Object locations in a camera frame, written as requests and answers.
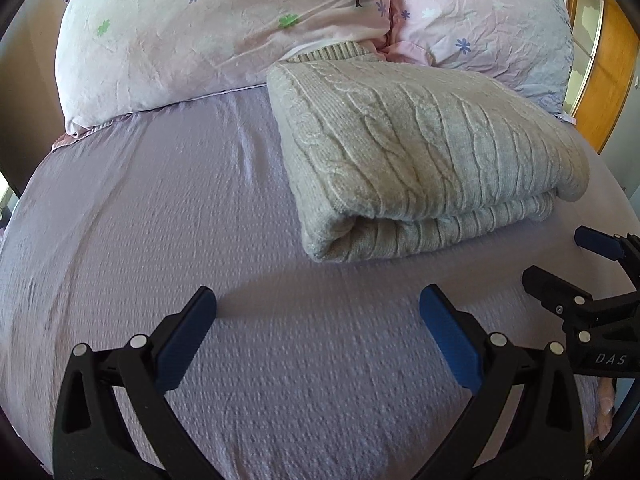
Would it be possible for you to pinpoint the wooden headboard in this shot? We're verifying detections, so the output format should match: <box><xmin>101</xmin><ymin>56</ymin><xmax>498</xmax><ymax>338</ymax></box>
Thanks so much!
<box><xmin>566</xmin><ymin>0</ymin><xmax>640</xmax><ymax>154</ymax></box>

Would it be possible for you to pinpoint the person's right hand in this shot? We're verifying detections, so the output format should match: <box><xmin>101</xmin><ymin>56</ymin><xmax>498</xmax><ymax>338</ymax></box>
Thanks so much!
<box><xmin>594</xmin><ymin>378</ymin><xmax>618</xmax><ymax>444</ymax></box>

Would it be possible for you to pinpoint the pink flower-print pillow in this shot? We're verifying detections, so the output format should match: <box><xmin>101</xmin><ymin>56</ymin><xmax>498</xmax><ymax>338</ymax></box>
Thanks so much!
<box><xmin>382</xmin><ymin>0</ymin><xmax>577</xmax><ymax>125</ymax></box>

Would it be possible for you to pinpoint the grey cable-knit sweater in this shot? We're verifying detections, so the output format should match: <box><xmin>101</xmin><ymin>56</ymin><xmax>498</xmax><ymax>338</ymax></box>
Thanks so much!
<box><xmin>266</xmin><ymin>42</ymin><xmax>591</xmax><ymax>265</ymax></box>

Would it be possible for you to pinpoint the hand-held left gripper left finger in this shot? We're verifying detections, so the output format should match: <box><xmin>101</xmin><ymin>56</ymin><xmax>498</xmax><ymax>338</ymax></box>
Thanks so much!
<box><xmin>52</xmin><ymin>286</ymin><xmax>218</xmax><ymax>480</ymax></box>

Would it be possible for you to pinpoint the pink tree-print pillow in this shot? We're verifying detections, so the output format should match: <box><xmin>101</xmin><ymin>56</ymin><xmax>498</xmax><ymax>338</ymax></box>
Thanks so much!
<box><xmin>54</xmin><ymin>0</ymin><xmax>396</xmax><ymax>152</ymax></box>

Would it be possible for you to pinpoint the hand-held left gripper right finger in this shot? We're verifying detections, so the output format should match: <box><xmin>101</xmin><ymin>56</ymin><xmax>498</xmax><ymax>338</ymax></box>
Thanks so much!
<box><xmin>419</xmin><ymin>284</ymin><xmax>587</xmax><ymax>480</ymax></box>

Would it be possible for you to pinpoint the lavender bed sheet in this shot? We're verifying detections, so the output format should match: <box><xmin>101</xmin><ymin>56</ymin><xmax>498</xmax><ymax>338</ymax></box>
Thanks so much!
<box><xmin>0</xmin><ymin>85</ymin><xmax>637</xmax><ymax>480</ymax></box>

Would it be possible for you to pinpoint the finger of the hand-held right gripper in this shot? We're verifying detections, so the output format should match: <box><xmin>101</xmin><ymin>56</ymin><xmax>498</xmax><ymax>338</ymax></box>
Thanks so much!
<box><xmin>574</xmin><ymin>225</ymin><xmax>640</xmax><ymax>283</ymax></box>
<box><xmin>521</xmin><ymin>265</ymin><xmax>640</xmax><ymax>322</ymax></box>

